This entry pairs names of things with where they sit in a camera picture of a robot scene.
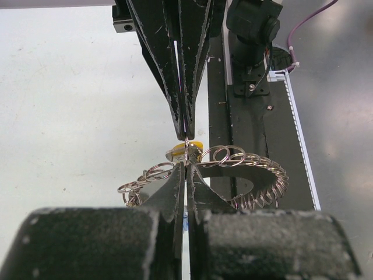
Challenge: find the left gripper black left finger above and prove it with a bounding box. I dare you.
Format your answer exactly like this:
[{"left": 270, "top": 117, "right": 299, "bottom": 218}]
[{"left": 1, "top": 163, "right": 185, "bottom": 279}]

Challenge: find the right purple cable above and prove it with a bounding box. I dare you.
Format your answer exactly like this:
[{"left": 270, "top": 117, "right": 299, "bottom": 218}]
[{"left": 287, "top": 0, "right": 339, "bottom": 72}]

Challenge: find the blue key tag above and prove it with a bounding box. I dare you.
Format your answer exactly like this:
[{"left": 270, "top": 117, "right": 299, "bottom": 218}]
[{"left": 182, "top": 215, "right": 189, "bottom": 232}]

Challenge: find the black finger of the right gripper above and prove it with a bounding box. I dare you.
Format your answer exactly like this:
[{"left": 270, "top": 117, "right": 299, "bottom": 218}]
[{"left": 126, "top": 1, "right": 185, "bottom": 140}]

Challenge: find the large metal key organizer ring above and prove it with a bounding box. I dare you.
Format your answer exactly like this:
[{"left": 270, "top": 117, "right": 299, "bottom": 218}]
[{"left": 116, "top": 144, "right": 290, "bottom": 211}]

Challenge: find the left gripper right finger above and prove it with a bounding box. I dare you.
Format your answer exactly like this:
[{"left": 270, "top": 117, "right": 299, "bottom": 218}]
[{"left": 186, "top": 165, "right": 361, "bottom": 279}]

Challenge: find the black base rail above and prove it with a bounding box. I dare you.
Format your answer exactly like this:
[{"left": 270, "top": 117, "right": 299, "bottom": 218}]
[{"left": 207, "top": 36, "right": 314, "bottom": 210}]

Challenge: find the white cable duct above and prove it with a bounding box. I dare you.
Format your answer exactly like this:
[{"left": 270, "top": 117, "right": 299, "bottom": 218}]
[{"left": 268, "top": 71, "right": 321, "bottom": 211}]

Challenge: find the yellow key tag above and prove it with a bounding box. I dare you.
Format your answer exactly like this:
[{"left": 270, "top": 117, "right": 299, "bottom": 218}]
[{"left": 166, "top": 141, "right": 203, "bottom": 163}]

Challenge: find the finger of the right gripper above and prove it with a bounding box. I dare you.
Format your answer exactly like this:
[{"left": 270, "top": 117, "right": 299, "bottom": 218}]
[{"left": 178, "top": 1, "right": 213, "bottom": 140}]

